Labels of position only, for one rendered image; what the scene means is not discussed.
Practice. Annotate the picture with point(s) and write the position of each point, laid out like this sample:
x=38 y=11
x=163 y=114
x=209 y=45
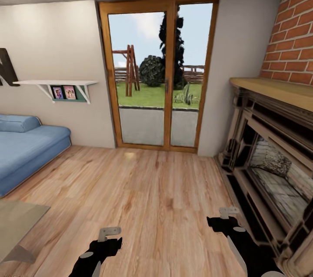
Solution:
x=57 y=92
x=69 y=92

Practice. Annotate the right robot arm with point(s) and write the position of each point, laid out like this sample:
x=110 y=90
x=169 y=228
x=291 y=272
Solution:
x=254 y=262

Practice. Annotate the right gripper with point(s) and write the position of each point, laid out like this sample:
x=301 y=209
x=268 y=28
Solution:
x=218 y=223

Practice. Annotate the shelf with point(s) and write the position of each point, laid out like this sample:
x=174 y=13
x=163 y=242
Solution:
x=80 y=87

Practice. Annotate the sofa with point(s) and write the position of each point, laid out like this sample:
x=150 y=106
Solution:
x=26 y=146

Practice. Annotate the countertop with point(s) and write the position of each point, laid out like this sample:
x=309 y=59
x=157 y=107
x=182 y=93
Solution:
x=292 y=93

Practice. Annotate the door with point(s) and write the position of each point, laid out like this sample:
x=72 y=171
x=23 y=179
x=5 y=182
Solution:
x=157 y=56

